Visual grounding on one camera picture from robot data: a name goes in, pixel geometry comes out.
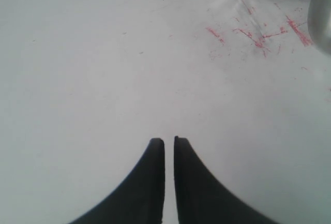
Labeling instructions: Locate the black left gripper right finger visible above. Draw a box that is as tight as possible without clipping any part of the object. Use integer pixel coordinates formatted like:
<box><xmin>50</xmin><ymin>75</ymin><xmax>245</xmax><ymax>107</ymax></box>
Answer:
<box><xmin>174</xmin><ymin>136</ymin><xmax>275</xmax><ymax>224</ymax></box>

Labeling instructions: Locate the small steel cup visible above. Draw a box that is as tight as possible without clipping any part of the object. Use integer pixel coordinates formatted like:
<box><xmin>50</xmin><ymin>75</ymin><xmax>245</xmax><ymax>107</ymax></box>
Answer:
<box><xmin>307</xmin><ymin>0</ymin><xmax>330</xmax><ymax>55</ymax></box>

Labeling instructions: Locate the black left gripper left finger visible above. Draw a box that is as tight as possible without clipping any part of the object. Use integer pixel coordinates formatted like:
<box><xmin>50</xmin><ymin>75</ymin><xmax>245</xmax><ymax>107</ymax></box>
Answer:
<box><xmin>73</xmin><ymin>138</ymin><xmax>165</xmax><ymax>224</ymax></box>

